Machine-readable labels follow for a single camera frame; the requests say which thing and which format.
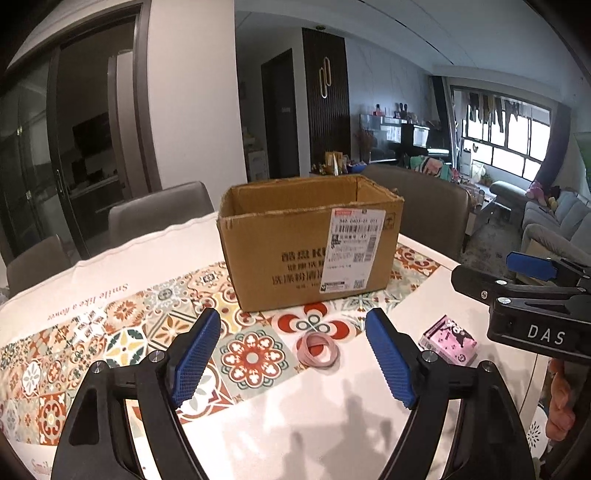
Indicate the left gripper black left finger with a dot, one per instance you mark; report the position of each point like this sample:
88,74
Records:
96,441

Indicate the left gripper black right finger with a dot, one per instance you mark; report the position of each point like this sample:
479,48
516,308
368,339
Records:
489,440

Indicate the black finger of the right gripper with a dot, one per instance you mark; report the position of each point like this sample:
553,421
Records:
486,288
562,272

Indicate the person's right hand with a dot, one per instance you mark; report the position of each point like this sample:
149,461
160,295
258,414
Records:
567,379

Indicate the pink tissue packet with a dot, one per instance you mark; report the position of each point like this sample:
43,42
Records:
450,341

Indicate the grey chair right side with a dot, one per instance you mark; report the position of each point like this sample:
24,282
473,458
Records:
436,211

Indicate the grey sofa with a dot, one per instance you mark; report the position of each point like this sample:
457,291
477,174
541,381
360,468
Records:
555,226

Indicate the patterned tile table mat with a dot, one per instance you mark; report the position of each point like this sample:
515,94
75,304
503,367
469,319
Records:
41,373

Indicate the colourful blanket pile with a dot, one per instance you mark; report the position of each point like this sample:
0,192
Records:
432,167

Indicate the white shipping label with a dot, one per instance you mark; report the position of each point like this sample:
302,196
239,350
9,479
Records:
353,239

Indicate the grey chair far left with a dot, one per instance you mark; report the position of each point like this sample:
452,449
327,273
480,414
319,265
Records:
45,259

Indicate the grey chair behind table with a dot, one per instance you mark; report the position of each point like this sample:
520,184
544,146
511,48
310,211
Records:
157,211

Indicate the brown cardboard box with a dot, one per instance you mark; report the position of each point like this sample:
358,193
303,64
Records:
274,234

